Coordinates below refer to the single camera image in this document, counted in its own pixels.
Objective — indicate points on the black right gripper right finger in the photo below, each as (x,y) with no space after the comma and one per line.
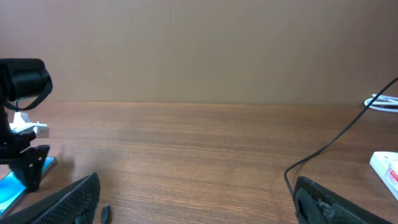
(315,204)

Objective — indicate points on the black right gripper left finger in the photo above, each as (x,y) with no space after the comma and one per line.
(76,203)

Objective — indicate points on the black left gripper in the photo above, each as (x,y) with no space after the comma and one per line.
(26,166)

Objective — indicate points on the teal Galaxy smartphone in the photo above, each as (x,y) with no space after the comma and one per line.
(12,192)

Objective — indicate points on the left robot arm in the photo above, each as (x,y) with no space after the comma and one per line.
(25,83)

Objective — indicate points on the white power strip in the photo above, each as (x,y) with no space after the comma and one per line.
(385,165)

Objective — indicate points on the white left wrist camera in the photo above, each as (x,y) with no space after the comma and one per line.
(22,124)

